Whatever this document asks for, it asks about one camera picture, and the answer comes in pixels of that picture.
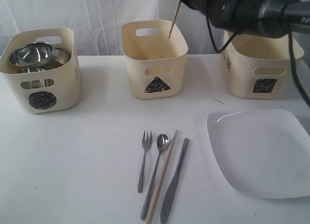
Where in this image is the wooden chopstick crossing cutlery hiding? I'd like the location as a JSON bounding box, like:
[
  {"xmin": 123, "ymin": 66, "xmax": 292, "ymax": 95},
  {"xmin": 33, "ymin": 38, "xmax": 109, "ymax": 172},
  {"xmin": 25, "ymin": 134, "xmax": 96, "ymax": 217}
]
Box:
[{"xmin": 168, "ymin": 0, "xmax": 182, "ymax": 39}]

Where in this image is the steel spoon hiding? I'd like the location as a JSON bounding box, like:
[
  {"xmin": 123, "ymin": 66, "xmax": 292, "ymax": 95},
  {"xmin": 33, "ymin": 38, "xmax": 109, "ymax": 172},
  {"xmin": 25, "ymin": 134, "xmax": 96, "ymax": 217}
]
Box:
[{"xmin": 140, "ymin": 134, "xmax": 169, "ymax": 220}]

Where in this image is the steel mug with handle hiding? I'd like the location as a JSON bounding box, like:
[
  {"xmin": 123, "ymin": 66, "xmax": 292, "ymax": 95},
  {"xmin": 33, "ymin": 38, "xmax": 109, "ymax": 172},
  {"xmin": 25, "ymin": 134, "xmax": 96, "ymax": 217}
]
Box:
[{"xmin": 51, "ymin": 48, "xmax": 71, "ymax": 69}]

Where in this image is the small steel fork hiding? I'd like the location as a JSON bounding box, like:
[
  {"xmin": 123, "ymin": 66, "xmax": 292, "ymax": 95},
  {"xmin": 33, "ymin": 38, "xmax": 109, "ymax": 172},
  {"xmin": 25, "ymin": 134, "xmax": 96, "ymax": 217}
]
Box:
[{"xmin": 137, "ymin": 131, "xmax": 153, "ymax": 193}]

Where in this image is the steel bowl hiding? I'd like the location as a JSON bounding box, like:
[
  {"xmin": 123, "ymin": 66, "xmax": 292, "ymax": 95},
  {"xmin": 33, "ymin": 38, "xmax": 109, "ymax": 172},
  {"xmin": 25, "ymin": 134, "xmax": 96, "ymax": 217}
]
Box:
[{"xmin": 8, "ymin": 42, "xmax": 55, "ymax": 68}]

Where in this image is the steel table knife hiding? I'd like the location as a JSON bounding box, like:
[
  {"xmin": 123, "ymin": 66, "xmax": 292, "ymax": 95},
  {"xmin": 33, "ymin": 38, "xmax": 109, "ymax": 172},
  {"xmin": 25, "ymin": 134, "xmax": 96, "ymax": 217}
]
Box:
[{"xmin": 160, "ymin": 138, "xmax": 189, "ymax": 224}]

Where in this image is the wooden chopstick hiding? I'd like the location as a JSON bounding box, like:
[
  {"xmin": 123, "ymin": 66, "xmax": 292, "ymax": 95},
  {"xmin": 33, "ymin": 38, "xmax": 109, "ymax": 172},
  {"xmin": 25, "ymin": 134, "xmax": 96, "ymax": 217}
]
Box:
[{"xmin": 146, "ymin": 129, "xmax": 178, "ymax": 224}]

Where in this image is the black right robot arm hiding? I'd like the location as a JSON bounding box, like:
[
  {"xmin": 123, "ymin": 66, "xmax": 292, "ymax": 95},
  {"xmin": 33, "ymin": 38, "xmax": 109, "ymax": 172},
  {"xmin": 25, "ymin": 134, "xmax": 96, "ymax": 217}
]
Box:
[{"xmin": 180, "ymin": 0, "xmax": 310, "ymax": 39}]

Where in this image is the cream bin with triangle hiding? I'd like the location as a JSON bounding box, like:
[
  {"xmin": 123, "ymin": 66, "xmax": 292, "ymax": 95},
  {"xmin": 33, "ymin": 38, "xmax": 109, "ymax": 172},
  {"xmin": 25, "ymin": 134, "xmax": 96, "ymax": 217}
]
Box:
[{"xmin": 121, "ymin": 20, "xmax": 188, "ymax": 99}]

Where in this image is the cream bin with square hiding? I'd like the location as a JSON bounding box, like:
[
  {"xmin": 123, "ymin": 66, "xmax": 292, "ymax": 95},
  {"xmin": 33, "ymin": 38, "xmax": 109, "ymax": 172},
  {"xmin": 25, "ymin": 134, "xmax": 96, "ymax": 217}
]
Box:
[{"xmin": 221, "ymin": 34, "xmax": 291, "ymax": 99}]

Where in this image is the white square plate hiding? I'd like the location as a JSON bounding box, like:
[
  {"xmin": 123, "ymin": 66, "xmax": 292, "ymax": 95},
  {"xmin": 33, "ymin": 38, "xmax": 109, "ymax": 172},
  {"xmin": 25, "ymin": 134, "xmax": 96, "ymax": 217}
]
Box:
[{"xmin": 206, "ymin": 109, "xmax": 310, "ymax": 199}]

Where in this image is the cream bin with circle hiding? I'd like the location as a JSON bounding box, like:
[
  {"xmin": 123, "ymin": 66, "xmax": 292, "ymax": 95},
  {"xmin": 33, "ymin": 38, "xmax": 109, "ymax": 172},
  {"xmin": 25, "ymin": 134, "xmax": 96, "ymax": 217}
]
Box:
[{"xmin": 0, "ymin": 28, "xmax": 80, "ymax": 114}]

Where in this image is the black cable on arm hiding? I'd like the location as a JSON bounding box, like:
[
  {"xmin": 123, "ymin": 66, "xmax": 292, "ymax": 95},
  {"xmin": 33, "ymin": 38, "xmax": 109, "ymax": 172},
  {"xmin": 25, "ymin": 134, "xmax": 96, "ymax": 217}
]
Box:
[{"xmin": 205, "ymin": 0, "xmax": 310, "ymax": 103}]

